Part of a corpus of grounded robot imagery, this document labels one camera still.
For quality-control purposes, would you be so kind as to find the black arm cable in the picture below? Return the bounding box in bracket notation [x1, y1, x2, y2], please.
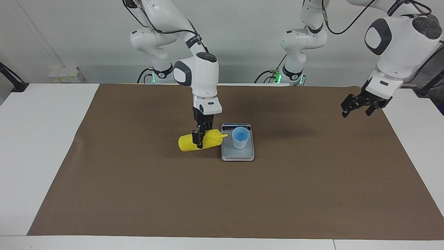
[123, 0, 208, 52]
[321, 0, 444, 84]

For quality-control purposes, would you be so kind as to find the yellow squeeze seasoning bottle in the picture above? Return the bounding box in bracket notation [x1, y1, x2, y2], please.
[178, 129, 228, 152]

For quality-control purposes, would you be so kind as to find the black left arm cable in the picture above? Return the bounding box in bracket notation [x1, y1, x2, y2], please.
[321, 0, 444, 84]

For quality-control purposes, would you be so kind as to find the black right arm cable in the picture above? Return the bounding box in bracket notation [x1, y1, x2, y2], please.
[123, 0, 208, 52]

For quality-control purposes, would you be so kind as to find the black left base cable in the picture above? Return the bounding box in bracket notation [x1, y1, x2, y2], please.
[254, 54, 288, 84]

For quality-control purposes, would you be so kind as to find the black clamp stand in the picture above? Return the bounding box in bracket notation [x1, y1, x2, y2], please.
[0, 62, 29, 93]
[413, 69, 444, 97]

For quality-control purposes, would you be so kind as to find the light blue plastic cup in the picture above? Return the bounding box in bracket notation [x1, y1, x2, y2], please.
[232, 127, 250, 150]

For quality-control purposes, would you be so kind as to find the silver digital kitchen scale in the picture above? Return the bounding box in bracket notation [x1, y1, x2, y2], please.
[221, 123, 255, 162]

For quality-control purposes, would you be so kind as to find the black base cable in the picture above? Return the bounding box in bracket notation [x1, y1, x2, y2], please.
[254, 54, 288, 84]
[137, 68, 155, 84]

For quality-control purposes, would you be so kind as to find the black right base cable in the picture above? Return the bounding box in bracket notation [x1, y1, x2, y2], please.
[137, 68, 155, 84]

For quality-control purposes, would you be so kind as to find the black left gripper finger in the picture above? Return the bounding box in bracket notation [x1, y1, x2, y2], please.
[341, 94, 363, 118]
[365, 104, 385, 116]

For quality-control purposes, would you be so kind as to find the white power strip box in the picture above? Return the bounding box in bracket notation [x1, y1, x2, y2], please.
[48, 66, 84, 84]

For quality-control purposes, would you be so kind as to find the brown table mat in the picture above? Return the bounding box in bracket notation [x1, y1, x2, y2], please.
[27, 83, 444, 241]

